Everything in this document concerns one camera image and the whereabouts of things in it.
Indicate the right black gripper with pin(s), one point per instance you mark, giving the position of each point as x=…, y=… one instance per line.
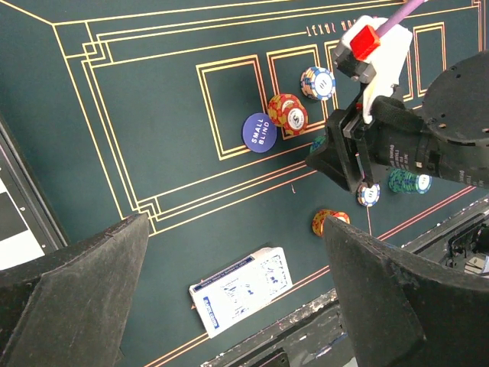
x=439, y=142

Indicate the peach chips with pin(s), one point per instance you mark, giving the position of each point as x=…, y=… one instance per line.
x=317, y=83

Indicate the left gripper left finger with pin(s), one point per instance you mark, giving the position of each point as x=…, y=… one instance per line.
x=70, y=307

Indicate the peach blue chip stack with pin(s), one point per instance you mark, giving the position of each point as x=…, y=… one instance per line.
x=368, y=196

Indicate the green poker table mat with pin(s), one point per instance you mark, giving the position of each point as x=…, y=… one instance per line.
x=124, y=107

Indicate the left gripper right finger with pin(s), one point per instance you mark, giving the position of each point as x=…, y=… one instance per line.
x=404, y=310

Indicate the orange red chip stack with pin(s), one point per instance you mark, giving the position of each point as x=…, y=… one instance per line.
x=320, y=216

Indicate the blue white card deck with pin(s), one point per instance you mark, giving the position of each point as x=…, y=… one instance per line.
x=241, y=289

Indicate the black white checkerboard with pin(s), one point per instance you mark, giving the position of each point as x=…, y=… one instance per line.
x=29, y=230

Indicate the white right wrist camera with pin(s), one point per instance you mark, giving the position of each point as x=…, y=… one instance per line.
x=380, y=71

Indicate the green chips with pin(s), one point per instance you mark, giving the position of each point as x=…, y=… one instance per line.
x=317, y=143

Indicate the green chip stack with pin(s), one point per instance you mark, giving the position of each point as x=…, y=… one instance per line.
x=401, y=181

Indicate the purple small blind button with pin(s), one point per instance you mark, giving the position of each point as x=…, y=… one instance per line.
x=259, y=133

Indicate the orange chips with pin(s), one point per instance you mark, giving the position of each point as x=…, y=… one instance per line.
x=288, y=113

